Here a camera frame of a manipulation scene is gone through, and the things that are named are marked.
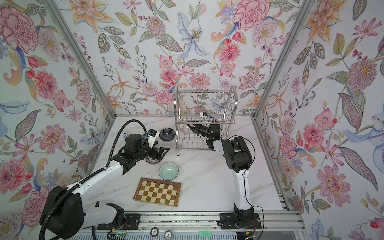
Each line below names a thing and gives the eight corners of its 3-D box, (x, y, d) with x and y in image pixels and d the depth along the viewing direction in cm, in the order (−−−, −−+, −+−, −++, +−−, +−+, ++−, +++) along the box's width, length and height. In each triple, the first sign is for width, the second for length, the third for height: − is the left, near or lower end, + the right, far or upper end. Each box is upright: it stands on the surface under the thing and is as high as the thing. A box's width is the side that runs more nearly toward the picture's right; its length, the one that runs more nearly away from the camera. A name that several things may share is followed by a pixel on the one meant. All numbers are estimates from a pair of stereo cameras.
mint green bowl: (158, 182, 89) (157, 179, 85) (161, 165, 96) (160, 161, 92) (178, 182, 89) (177, 179, 85) (179, 165, 96) (178, 161, 92)
